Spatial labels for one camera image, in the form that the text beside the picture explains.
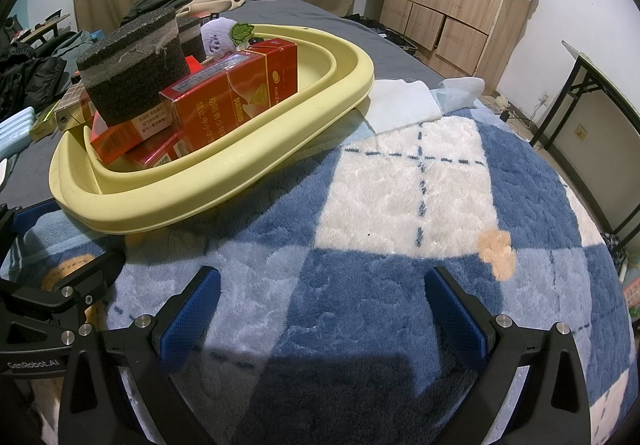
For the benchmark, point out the plastic bag with pink packet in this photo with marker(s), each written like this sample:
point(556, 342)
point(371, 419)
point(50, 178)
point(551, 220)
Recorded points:
point(632, 292)

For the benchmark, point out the dark patterned cloth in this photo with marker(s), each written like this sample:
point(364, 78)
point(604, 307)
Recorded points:
point(615, 247)

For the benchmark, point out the purple plush toy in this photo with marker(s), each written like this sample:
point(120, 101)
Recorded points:
point(217, 37)

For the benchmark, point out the black folding table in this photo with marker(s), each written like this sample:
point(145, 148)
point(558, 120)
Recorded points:
point(573, 77)

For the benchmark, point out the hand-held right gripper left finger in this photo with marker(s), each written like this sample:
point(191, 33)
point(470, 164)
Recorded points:
point(192, 315)

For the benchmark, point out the black round sponge block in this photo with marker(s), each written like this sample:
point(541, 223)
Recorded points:
point(192, 37)
point(132, 75)

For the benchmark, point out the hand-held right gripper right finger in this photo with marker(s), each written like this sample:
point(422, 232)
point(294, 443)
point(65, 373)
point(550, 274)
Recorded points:
point(452, 315)

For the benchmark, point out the black suitcase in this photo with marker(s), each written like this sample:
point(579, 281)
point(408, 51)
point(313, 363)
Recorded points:
point(370, 22)

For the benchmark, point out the yellowish wall socket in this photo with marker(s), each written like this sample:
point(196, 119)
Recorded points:
point(581, 131)

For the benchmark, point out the large red and silver carton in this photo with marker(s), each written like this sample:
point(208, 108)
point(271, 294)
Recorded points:
point(225, 105)

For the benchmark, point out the blue and white checked blanket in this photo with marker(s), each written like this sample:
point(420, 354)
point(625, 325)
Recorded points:
point(400, 185)

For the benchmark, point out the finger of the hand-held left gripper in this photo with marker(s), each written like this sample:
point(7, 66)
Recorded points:
point(35, 219)
point(92, 275)

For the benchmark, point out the light blue ribbed case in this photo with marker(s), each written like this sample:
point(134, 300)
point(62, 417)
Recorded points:
point(15, 130)

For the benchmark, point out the white towel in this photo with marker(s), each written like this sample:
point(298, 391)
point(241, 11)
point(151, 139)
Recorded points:
point(400, 100)

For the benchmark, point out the yellow plastic basin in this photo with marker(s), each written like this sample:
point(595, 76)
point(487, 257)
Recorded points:
point(210, 185)

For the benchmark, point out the dark jacket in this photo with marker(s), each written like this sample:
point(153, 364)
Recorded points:
point(35, 75)

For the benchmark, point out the orange-red box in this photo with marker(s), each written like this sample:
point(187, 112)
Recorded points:
point(125, 137)

